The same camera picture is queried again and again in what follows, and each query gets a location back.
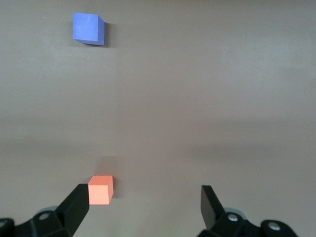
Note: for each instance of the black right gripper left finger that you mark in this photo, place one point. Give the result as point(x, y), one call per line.
point(74, 207)

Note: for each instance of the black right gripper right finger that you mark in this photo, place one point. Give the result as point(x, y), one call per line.
point(209, 207)

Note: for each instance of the orange foam block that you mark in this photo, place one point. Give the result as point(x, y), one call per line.
point(100, 191)

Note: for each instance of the purple foam block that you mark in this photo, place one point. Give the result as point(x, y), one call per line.
point(85, 27)

